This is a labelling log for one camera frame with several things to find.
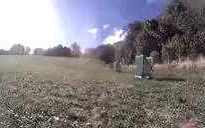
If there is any dark bush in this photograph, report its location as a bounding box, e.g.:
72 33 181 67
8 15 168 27
96 43 116 64

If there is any grass field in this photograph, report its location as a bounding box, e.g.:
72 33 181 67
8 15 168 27
0 54 205 128

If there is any distant row of trees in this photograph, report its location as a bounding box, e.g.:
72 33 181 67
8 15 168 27
0 39 83 58

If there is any tall grey slab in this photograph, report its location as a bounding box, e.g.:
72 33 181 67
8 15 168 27
134 54 145 80

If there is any stand of large trees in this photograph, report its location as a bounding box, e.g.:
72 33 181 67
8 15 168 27
119 0 205 66

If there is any small grey slab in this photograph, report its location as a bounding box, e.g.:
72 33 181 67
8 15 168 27
114 61 122 73

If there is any strip of dry tall grass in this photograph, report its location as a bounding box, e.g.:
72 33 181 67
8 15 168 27
153 55 205 73

